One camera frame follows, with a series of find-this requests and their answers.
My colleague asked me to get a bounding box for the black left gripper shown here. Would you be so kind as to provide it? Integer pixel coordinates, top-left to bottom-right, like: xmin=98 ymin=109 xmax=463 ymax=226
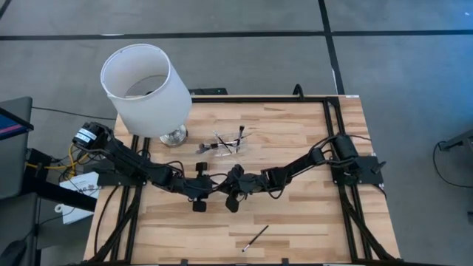
xmin=180 ymin=161 xmax=222 ymax=214

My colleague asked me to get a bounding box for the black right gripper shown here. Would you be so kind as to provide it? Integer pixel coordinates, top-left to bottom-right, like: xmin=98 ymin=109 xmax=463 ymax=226
xmin=221 ymin=163 xmax=269 ymax=214

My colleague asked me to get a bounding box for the large black makeup brush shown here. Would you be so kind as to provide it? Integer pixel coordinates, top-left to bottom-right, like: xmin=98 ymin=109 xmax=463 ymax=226
xmin=197 ymin=141 xmax=241 ymax=154

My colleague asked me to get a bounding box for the long thin black makeup brush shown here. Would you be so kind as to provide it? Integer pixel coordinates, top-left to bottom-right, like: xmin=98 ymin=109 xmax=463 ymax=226
xmin=241 ymin=224 xmax=270 ymax=253

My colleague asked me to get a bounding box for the clear acrylic organizer container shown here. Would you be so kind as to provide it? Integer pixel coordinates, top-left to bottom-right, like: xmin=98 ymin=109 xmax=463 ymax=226
xmin=197 ymin=129 xmax=254 ymax=158

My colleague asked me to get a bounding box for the table lamp white shade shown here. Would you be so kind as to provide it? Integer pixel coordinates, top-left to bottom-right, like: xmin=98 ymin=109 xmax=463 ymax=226
xmin=99 ymin=43 xmax=193 ymax=148

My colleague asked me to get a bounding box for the black power strip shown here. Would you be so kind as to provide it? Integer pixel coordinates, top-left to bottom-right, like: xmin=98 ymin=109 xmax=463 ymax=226
xmin=187 ymin=87 xmax=229 ymax=97

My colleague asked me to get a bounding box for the white paper sheet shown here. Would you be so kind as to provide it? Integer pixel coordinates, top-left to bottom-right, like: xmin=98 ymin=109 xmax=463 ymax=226
xmin=54 ymin=171 xmax=101 ymax=225

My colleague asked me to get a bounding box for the black stand leg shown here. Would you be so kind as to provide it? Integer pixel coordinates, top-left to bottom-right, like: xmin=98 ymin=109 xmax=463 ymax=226
xmin=21 ymin=147 xmax=98 ymax=213

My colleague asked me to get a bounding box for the grey desk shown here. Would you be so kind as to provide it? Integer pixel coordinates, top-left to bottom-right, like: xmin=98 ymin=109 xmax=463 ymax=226
xmin=0 ymin=96 xmax=38 ymax=202

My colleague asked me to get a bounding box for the laptop screen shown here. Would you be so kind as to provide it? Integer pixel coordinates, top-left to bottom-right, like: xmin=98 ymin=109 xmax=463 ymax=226
xmin=0 ymin=106 xmax=35 ymax=141

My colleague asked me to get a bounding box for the black rounded object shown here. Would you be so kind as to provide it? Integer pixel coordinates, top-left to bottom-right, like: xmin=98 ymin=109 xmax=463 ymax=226
xmin=0 ymin=239 xmax=27 ymax=266

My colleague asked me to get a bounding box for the grey stand foot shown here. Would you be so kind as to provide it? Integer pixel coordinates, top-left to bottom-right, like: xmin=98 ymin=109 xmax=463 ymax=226
xmin=438 ymin=128 xmax=473 ymax=151

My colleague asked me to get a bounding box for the yellow cable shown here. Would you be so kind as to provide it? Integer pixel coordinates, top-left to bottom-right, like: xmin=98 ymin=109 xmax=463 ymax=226
xmin=25 ymin=142 xmax=92 ymax=178

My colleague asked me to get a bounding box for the black floor cable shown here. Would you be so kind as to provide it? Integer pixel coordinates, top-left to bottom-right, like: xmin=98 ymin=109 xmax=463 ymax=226
xmin=432 ymin=140 xmax=473 ymax=189

